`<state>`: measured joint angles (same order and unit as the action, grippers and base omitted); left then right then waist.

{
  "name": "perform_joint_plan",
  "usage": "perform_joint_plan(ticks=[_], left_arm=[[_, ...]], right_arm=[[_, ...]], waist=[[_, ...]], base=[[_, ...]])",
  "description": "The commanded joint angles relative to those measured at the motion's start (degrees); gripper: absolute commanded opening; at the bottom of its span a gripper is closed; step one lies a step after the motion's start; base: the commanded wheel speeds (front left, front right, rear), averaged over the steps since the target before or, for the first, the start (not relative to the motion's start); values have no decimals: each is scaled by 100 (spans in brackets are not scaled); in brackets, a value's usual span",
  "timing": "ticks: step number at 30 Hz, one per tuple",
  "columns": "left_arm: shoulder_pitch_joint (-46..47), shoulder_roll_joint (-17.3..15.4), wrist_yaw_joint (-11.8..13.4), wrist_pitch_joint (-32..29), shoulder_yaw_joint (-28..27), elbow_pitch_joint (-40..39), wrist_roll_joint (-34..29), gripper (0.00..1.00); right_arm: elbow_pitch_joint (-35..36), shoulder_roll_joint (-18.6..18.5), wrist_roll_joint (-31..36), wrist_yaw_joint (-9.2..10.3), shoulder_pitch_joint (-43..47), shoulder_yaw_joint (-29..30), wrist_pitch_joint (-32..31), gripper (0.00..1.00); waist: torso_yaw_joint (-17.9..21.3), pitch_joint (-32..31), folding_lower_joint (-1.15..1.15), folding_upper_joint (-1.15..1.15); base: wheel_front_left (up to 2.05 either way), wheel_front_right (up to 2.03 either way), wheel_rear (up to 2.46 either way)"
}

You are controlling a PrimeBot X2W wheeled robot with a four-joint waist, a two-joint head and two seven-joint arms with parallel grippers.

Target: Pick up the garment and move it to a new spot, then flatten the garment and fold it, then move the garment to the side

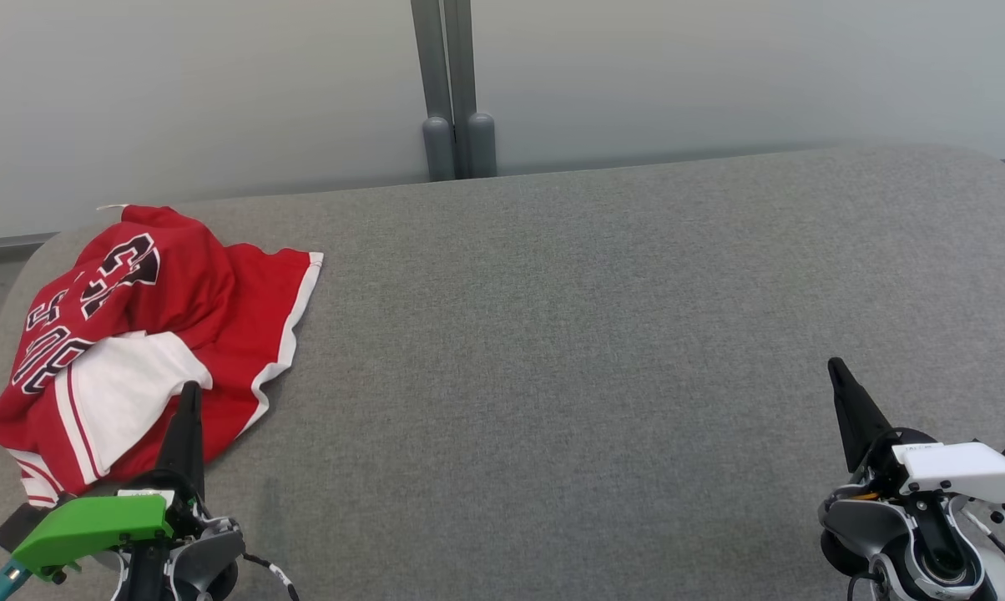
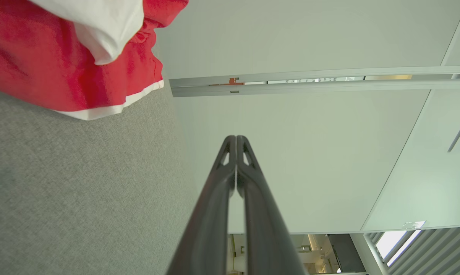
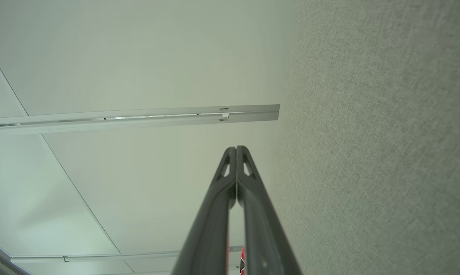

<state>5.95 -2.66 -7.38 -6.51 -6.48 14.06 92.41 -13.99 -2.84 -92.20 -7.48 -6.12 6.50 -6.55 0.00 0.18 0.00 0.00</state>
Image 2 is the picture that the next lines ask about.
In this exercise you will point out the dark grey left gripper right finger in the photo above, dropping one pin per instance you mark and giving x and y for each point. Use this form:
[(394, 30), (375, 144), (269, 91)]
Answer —
[(264, 229)]

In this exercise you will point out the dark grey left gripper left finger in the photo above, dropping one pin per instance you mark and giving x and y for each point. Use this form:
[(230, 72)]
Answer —
[(209, 221)]

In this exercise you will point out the red shorts with white trim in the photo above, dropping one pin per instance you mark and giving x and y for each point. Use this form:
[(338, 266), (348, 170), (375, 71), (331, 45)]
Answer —
[(42, 72)]

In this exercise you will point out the grey window blind slats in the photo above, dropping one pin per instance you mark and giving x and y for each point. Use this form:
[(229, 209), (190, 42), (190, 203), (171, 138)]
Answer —
[(436, 252)]

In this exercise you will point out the white garment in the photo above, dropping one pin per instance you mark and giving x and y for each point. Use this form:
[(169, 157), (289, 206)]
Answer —
[(100, 23)]

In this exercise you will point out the small orange bracket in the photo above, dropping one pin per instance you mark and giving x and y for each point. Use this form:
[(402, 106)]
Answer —
[(234, 81)]

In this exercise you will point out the grey metal partition post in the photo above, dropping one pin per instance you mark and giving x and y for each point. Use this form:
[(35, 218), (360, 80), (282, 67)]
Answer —
[(405, 71), (329, 87)]

